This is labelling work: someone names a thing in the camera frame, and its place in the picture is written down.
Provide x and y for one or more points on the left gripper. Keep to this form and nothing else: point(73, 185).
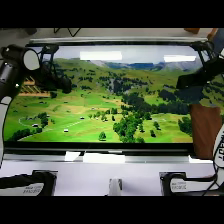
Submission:
point(60, 83)

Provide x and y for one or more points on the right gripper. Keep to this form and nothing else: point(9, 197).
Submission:
point(190, 80)

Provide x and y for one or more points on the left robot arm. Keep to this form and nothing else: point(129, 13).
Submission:
point(13, 68)

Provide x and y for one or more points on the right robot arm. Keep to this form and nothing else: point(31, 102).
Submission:
point(218, 68)

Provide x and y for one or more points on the brown garment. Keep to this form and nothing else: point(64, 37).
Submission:
point(205, 130)

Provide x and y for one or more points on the silver frame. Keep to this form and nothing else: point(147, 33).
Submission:
point(100, 173)

